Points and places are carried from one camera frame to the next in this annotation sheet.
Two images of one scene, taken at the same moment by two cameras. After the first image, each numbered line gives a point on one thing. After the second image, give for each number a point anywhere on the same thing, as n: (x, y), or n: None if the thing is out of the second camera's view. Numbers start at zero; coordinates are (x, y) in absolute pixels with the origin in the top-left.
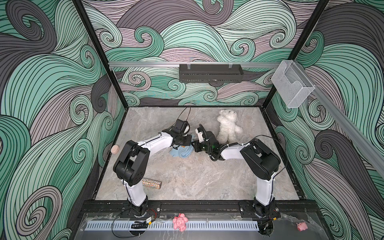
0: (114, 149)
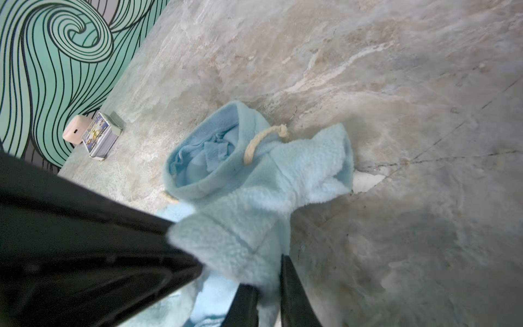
0: (75, 130)
